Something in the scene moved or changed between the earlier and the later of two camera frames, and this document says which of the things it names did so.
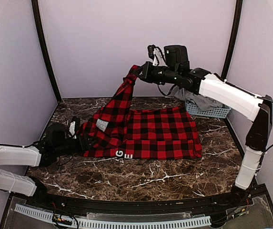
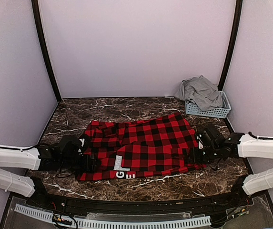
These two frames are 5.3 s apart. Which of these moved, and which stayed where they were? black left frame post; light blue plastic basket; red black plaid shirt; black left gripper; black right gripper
Moved: black right gripper; red black plaid shirt; black left gripper
Stayed: black left frame post; light blue plastic basket
